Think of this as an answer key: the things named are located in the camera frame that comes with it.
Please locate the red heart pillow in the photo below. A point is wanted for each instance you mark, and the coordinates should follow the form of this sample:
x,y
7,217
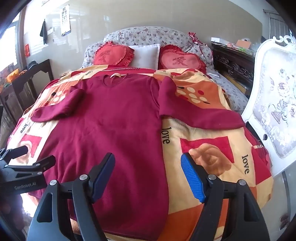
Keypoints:
x,y
111,54
180,61

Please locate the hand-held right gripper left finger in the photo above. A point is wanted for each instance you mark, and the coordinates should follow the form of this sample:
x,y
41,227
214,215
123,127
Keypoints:
x,y
104,176

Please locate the metal railing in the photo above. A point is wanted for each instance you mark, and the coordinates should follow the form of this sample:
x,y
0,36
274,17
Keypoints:
x,y
276,24

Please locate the white pillow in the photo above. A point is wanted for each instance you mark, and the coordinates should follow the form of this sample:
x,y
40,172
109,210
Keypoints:
x,y
145,55

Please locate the dark hat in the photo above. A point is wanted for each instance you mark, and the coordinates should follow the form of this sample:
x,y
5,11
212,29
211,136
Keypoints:
x,y
32,65

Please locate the wall chart poster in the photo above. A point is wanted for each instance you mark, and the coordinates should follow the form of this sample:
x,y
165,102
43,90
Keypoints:
x,y
65,20

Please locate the orange printed blanket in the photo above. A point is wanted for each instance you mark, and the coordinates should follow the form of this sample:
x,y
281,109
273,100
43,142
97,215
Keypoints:
x,y
208,139

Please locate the dark red sweater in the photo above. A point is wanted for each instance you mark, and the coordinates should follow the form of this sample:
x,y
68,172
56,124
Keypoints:
x,y
111,120

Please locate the dark hanging garment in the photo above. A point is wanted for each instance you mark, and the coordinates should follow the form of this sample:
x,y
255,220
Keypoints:
x,y
44,32

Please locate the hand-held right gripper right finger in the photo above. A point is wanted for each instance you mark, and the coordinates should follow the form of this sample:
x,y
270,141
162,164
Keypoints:
x,y
192,177

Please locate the dark carved wooden cabinet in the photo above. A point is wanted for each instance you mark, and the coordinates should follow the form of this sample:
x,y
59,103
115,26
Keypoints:
x,y
231,67

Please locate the red wall sticker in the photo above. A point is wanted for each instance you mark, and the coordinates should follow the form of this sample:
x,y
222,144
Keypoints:
x,y
27,50

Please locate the orange box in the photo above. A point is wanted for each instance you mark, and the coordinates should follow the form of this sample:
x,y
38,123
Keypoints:
x,y
244,44

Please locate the red patterned cloth bundle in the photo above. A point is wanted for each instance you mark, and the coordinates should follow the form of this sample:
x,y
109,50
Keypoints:
x,y
195,37

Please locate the floral bed sheet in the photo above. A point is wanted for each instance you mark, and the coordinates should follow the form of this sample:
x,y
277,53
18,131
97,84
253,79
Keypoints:
x,y
231,92

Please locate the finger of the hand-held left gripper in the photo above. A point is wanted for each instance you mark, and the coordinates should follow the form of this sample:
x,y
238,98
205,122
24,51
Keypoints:
x,y
40,163
16,153

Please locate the flat white box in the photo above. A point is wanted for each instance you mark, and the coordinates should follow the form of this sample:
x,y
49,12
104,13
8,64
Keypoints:
x,y
220,39

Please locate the white ornate chair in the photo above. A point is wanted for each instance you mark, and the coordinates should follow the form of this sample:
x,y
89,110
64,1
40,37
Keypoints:
x,y
277,115

